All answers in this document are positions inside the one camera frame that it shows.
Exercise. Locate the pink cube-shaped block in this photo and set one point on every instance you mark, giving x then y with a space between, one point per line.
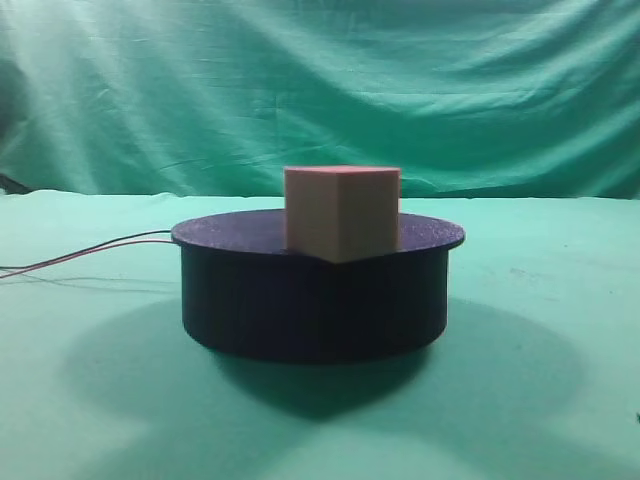
342 213

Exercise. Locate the green cloth backdrop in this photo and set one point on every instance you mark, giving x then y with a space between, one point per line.
467 98

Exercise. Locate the dark round turntable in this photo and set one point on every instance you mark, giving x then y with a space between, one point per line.
244 294

